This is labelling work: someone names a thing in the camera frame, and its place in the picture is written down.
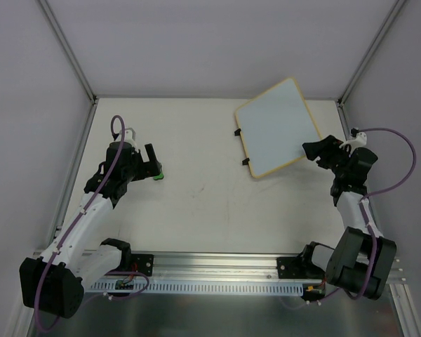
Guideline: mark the aluminium mounting rail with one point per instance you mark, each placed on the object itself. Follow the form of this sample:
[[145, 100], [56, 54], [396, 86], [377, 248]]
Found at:
[[214, 263]]

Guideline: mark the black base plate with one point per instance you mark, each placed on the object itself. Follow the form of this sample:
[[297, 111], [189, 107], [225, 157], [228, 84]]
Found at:
[[142, 263], [298, 268]]

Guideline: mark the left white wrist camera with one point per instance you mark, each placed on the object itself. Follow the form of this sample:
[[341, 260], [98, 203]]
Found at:
[[128, 136]]

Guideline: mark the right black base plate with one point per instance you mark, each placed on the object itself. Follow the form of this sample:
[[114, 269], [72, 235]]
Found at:
[[298, 268]]

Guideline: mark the left aluminium corner post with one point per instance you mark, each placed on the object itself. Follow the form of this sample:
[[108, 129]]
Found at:
[[58, 32]]

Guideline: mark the green whiteboard eraser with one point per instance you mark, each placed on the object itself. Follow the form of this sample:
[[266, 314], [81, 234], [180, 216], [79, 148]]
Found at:
[[159, 177]]

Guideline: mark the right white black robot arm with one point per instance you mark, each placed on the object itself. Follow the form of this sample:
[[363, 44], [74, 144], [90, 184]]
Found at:
[[361, 262]]

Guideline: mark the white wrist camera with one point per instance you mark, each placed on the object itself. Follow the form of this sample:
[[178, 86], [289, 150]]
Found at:
[[128, 136], [357, 139]]

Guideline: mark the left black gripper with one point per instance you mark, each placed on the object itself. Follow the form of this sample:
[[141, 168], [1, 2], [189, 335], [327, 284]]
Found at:
[[147, 166]]

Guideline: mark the yellow framed whiteboard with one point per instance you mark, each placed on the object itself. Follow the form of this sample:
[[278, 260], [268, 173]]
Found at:
[[274, 125]]

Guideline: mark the aluminium corner post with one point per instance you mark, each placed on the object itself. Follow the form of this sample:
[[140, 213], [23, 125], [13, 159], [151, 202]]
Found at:
[[379, 37], [58, 32]]

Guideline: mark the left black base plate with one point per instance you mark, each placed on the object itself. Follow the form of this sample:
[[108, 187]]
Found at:
[[142, 263]]

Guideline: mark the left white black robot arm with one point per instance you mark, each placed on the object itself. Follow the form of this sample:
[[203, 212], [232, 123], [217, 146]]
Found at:
[[56, 281]]

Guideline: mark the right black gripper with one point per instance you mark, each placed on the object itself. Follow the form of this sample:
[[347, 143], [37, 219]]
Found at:
[[327, 155]]

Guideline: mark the right aluminium corner post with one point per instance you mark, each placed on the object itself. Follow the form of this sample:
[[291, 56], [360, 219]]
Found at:
[[379, 37]]

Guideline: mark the white slotted cable duct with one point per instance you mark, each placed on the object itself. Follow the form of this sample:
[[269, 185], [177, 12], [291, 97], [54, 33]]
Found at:
[[197, 287]]

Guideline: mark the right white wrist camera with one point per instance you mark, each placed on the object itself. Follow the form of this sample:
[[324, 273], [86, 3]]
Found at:
[[357, 139]]

